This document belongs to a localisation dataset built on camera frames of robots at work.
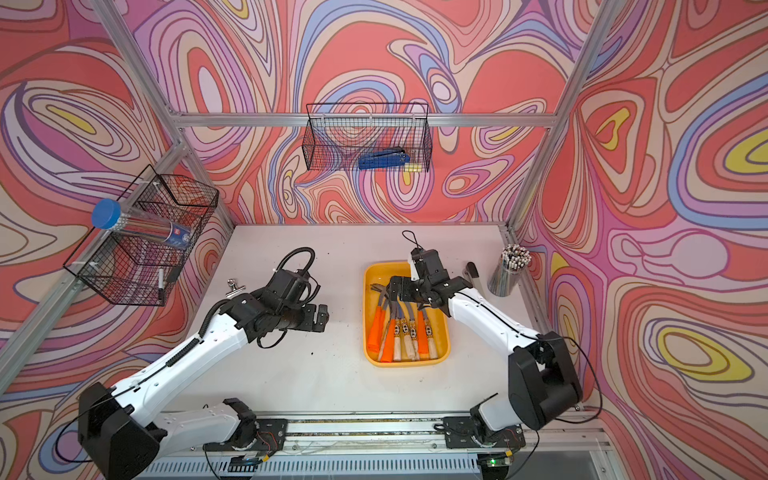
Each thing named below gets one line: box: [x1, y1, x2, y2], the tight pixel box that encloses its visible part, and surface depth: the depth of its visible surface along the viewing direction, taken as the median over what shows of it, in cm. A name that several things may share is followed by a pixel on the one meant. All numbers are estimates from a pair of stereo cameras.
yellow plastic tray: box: [362, 261, 451, 367], surface depth 88 cm
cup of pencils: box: [487, 244, 532, 297], surface depth 90 cm
